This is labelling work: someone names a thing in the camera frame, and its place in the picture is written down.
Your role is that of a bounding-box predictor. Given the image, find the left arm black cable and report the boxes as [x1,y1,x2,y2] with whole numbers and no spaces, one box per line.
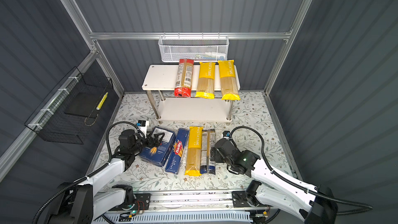
[30,120,147,224]

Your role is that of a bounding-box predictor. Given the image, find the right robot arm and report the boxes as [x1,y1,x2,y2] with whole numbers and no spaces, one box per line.
[215,138,338,224]

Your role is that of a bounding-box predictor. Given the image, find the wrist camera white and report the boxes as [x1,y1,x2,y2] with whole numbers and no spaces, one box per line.
[137,120,148,137]
[222,131,231,140]

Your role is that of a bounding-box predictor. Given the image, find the aluminium frame profile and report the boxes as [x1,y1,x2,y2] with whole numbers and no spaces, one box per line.
[0,0,325,183]

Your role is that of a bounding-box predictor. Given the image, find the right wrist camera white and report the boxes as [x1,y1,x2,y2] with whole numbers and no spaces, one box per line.
[222,131,231,140]

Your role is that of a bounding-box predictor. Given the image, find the yellow Pastatime spaghetti bag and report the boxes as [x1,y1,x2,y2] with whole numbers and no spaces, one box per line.
[218,60,240,101]
[195,62,216,99]

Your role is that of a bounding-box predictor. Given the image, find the white two-tier shelf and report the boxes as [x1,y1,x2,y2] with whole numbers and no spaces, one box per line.
[142,65,233,122]

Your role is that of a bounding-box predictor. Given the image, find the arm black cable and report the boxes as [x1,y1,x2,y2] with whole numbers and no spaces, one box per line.
[229,125,373,216]
[30,120,147,224]

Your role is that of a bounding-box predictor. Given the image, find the large blue Barilla box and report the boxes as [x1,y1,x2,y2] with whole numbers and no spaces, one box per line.
[139,127,176,167]

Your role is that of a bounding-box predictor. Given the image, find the yellow marker in basket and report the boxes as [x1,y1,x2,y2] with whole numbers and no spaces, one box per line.
[96,92,108,111]

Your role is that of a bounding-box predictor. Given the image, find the slim blue Barilla spaghetti box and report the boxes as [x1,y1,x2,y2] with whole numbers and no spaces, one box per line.
[165,128,190,174]

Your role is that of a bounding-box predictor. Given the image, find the floral patterned table mat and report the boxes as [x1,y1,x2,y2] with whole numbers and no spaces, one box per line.
[106,91,293,191]

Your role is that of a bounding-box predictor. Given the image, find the tubes in white basket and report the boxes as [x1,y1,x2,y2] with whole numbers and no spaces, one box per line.
[186,52,227,62]

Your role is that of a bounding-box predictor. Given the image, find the dark blue spaghetti bag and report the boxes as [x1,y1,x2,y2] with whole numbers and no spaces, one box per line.
[200,129,216,175]

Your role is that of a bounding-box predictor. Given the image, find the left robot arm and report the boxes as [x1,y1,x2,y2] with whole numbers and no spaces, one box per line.
[32,129,165,224]

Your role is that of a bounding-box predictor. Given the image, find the white wire mesh basket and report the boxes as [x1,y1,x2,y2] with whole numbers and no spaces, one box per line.
[158,37,230,63]

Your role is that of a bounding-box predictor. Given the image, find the black wire basket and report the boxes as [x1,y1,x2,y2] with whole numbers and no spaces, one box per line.
[25,69,114,145]

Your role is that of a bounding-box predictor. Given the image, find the red spaghetti bag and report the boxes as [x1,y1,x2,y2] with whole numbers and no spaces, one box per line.
[174,59,194,97]

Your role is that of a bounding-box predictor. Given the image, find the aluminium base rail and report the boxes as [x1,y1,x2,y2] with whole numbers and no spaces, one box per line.
[105,188,315,224]

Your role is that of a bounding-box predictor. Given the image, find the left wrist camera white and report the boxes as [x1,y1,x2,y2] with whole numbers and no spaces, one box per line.
[137,120,148,137]

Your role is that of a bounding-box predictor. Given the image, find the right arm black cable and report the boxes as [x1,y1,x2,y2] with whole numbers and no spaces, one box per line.
[229,125,373,216]

